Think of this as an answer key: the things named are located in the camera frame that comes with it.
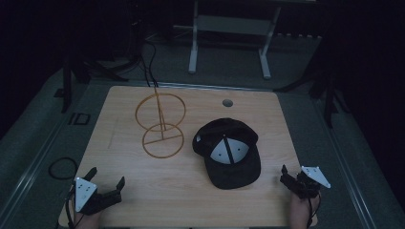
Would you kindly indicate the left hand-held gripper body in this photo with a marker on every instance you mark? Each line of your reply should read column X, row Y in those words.
column 85, row 193

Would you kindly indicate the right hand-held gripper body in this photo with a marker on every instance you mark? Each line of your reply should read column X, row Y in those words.
column 307, row 184

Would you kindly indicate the black baseball cap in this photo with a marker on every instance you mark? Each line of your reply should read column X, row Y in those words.
column 234, row 171

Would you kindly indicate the person's left hand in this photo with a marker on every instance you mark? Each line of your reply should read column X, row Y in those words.
column 86, row 221

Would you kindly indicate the person's right hand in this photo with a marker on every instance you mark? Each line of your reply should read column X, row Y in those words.
column 300, row 212

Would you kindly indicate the black tripod stand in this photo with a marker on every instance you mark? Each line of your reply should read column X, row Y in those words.
column 66, row 86
column 329, row 101

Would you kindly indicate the white metal stand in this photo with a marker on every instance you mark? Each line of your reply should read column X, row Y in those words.
column 193, row 54

